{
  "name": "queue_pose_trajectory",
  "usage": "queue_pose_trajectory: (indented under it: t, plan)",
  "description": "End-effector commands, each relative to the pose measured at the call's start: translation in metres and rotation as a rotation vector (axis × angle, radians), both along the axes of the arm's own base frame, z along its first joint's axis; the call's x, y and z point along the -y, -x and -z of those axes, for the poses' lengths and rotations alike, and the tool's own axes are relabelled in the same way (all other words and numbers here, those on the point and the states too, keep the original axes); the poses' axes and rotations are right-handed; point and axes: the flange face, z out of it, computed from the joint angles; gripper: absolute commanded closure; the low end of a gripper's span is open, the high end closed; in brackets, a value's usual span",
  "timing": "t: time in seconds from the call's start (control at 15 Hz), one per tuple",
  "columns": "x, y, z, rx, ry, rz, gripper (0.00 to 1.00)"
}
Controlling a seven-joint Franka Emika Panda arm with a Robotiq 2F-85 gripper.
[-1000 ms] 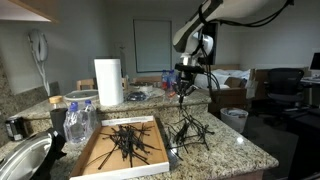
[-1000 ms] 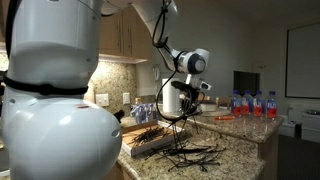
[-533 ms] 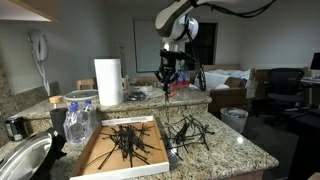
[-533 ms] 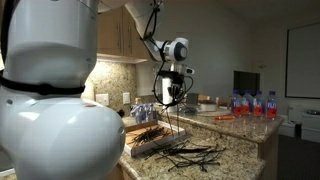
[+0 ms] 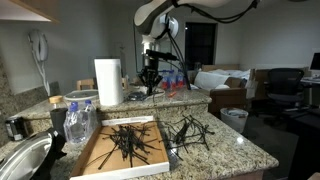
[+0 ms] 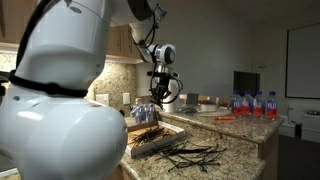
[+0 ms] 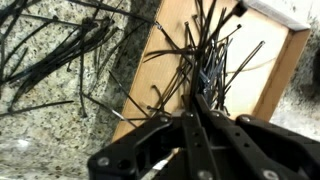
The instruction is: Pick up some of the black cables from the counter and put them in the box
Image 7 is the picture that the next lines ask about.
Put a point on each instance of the white rectangular tray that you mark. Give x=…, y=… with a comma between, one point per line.
x=156, y=73

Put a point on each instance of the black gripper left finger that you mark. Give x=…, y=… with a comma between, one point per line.
x=116, y=163

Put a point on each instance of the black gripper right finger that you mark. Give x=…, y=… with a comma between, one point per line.
x=253, y=146

